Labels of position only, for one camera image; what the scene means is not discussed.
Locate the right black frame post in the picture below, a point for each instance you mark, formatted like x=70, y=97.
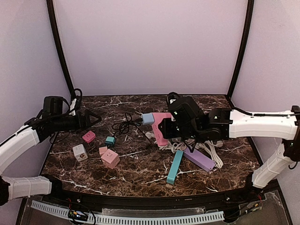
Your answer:
x=242, y=48

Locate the white cube socket adapter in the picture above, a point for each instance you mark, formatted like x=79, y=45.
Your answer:
x=80, y=153

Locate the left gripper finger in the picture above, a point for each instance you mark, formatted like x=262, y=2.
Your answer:
x=90, y=115
x=90, y=123

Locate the small circuit board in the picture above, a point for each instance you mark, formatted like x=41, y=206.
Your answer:
x=77, y=215

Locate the small salmon pink adapter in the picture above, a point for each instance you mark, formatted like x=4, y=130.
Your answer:
x=102, y=150

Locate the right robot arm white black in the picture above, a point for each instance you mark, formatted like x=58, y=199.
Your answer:
x=223, y=124

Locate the black frame post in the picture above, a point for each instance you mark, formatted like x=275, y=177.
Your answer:
x=59, y=48
x=242, y=48

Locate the pink power strip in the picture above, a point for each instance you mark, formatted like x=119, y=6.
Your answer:
x=158, y=118

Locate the pink plug adapter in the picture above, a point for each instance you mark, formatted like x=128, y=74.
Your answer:
x=89, y=136

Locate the pink cube socket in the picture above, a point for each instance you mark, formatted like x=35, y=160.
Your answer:
x=110, y=159

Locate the left black frame post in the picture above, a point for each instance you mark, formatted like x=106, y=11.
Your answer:
x=59, y=48

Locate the small teal adapter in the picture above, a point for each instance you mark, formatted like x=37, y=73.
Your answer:
x=110, y=141

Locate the white charger with cable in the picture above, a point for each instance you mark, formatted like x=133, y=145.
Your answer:
x=177, y=144

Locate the teal power strip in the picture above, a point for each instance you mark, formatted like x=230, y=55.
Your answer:
x=174, y=167

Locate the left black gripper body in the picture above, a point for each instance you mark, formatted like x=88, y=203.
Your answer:
x=82, y=120

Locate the white slotted cable duct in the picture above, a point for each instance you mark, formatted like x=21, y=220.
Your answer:
x=100, y=219

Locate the purple power strip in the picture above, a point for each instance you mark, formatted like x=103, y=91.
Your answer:
x=199, y=159

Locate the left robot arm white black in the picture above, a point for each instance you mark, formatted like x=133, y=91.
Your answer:
x=50, y=119

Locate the light blue adapter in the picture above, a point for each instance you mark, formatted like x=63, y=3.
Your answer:
x=147, y=118

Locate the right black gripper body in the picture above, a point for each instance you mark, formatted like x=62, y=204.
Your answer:
x=165, y=128

